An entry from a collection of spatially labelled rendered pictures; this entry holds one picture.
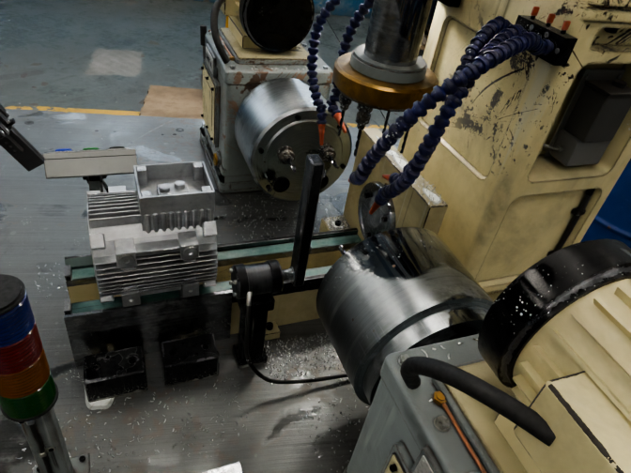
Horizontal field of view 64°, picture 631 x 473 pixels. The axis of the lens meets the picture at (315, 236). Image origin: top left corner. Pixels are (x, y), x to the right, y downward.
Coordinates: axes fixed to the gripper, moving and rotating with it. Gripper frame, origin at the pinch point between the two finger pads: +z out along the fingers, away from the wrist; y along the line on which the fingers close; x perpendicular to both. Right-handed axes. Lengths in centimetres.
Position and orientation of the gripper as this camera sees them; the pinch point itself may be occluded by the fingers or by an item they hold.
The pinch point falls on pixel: (20, 148)
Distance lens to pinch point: 92.2
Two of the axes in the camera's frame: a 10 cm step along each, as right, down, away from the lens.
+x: -8.8, 4.7, 0.2
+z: 3.4, 6.1, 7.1
